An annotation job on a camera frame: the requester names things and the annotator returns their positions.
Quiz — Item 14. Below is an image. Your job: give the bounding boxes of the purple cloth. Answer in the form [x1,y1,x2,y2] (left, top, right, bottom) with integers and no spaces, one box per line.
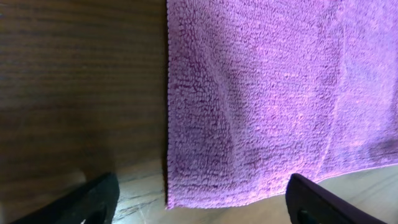
[167,0,397,209]

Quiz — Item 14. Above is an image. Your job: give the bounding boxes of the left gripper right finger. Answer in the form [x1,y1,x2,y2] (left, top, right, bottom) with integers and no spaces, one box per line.
[285,174,386,224]

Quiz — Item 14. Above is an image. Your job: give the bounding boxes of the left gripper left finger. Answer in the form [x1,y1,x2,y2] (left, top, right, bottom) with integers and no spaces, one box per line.
[12,172,120,224]

